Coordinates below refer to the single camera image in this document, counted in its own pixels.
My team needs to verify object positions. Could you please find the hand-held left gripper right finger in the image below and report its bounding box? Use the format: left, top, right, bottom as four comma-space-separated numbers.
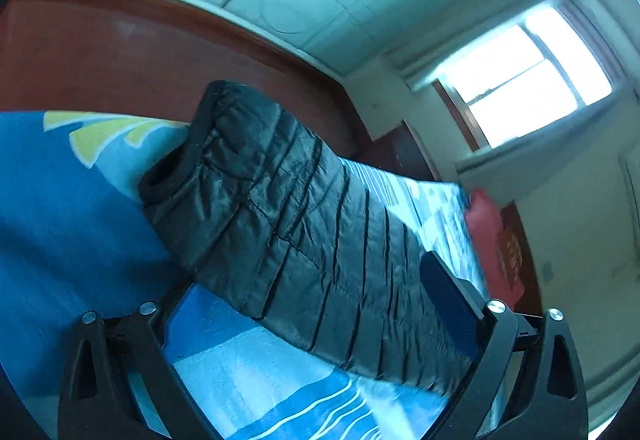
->
420, 250, 589, 440

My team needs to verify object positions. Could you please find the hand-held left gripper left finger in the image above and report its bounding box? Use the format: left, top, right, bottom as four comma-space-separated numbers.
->
57, 282, 211, 440

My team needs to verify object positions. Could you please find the black puffer jacket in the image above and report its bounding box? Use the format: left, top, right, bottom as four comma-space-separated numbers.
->
137, 80, 493, 396

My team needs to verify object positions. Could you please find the brown printed cushion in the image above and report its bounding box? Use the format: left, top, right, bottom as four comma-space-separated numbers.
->
495, 224, 527, 303

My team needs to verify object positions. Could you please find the red pillow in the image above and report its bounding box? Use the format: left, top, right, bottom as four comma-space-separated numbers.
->
464, 189, 506, 291

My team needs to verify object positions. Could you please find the blue printed bed sheet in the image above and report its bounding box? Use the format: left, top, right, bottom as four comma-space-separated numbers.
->
0, 110, 501, 440

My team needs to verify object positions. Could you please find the glass window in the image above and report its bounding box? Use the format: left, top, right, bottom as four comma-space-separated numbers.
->
432, 2, 628, 151

